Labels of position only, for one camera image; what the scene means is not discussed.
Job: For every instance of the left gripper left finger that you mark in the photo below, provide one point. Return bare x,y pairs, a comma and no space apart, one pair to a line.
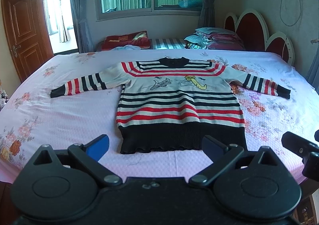
86,157

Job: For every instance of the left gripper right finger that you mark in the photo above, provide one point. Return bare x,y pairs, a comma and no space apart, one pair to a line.
223,157

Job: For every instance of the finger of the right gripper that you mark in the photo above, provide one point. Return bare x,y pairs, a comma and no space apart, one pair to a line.
299,146

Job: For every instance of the striped knit sweater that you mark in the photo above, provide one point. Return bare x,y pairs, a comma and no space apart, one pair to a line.
171,104

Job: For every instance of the bedside nightstand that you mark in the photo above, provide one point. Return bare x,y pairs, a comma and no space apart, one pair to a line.
307,210

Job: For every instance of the light blue crumpled cloth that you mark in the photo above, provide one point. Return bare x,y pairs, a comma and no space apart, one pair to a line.
126,47

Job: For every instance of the stack of folded quilts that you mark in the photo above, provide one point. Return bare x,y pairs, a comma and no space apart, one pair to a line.
214,39

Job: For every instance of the red white scalloped headboard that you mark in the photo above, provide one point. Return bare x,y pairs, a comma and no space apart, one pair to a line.
252,28

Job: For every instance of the red gold pillow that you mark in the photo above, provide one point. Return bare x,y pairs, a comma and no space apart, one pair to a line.
139,39

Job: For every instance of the striped grey white mattress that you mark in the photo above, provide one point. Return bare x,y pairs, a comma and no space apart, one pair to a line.
168,43

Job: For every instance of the brown wooden door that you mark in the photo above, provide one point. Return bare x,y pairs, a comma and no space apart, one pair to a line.
25,25

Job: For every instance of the grey left curtain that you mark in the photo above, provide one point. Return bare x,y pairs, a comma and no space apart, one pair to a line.
81,27

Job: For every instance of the brass door handle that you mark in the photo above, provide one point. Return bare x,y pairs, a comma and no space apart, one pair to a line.
15,49

